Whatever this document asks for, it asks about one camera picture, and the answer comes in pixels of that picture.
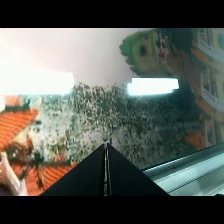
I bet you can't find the silver frame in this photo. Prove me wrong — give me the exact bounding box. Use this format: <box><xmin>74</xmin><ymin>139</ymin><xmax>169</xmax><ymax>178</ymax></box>
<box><xmin>143</xmin><ymin>143</ymin><xmax>224</xmax><ymax>197</ymax></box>

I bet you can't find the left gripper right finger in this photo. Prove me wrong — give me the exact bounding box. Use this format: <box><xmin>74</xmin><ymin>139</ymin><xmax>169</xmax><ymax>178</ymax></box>
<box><xmin>107</xmin><ymin>143</ymin><xmax>170</xmax><ymax>197</ymax></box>

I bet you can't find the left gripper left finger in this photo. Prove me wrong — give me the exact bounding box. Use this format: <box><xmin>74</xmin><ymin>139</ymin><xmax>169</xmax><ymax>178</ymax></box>
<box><xmin>41</xmin><ymin>143</ymin><xmax>107</xmax><ymax>197</ymax></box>

